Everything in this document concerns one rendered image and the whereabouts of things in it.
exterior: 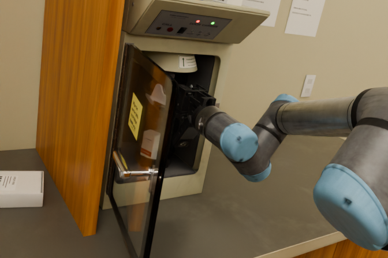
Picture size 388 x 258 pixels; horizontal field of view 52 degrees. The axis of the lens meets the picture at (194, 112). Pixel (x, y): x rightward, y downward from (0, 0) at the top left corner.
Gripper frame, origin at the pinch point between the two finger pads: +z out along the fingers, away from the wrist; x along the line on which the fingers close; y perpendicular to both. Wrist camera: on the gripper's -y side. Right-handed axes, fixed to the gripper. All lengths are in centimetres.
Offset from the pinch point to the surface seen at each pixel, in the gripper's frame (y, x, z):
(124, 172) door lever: -1.0, 26.9, -34.3
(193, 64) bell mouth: 10.8, -4.5, -3.7
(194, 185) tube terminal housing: -25.3, -10.6, -7.9
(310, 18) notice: 24, -92, 37
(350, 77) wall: -2, -136, 36
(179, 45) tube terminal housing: 16.4, 2.9, -6.7
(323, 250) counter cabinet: -37, -44, -35
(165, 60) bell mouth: 11.6, 4.3, -3.4
